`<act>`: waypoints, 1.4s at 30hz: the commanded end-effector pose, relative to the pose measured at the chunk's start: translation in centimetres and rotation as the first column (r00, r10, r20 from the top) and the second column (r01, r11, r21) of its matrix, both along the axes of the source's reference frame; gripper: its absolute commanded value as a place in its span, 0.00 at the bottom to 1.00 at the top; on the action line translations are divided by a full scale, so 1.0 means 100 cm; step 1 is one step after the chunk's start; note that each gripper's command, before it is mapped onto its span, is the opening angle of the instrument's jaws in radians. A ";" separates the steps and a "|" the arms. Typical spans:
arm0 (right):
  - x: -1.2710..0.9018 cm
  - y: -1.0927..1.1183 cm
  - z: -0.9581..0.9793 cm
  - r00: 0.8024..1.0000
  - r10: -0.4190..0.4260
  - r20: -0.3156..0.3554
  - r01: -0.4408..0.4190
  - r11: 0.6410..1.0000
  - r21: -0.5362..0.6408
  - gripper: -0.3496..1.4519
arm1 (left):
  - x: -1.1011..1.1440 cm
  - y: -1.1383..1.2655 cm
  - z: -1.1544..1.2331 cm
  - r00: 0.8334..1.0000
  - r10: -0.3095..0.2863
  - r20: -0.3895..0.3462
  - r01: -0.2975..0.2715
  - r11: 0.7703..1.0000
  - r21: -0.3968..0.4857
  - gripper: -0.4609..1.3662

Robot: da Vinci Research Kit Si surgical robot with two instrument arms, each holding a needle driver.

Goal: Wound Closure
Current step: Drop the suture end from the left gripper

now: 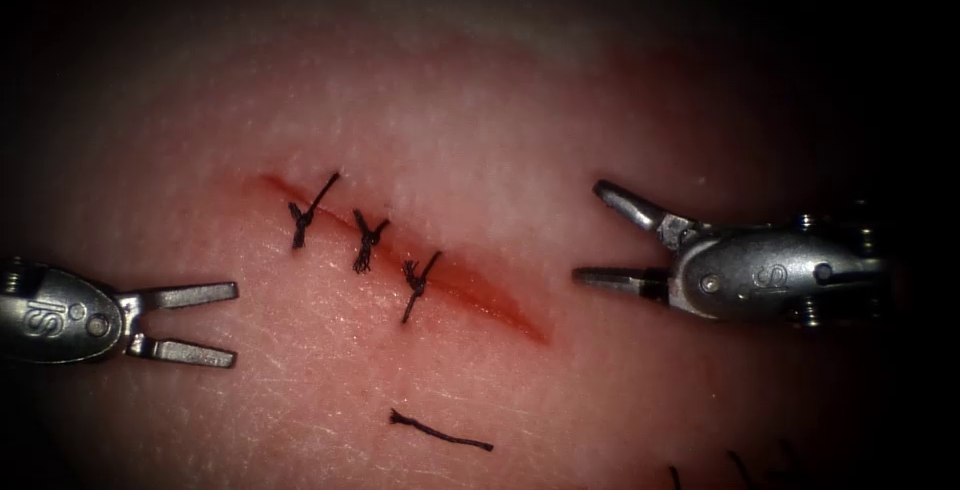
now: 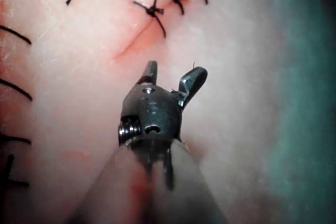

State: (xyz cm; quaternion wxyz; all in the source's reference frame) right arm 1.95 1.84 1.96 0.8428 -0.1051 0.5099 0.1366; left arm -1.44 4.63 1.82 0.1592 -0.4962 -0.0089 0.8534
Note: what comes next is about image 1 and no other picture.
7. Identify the left arm needle driver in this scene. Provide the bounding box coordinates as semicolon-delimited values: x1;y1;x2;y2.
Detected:
0;257;127;366

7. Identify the black stitching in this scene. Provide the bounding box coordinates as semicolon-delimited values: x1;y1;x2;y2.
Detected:
287;171;444;326
666;441;800;490

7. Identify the left arm needle driver jaw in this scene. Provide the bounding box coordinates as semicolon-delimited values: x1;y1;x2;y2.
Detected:
115;281;241;335
125;334;239;370

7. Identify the tissue pad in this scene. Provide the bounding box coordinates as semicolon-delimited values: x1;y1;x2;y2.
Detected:
0;0;960;490

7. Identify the right arm needle driver jaw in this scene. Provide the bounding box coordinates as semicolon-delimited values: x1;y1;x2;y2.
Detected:
572;266;673;302
593;179;699;251

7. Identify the short black thread piece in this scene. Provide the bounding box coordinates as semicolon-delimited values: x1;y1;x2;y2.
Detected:
388;408;496;453

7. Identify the right arm needle driver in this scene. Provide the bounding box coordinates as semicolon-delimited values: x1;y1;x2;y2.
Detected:
659;212;895;328

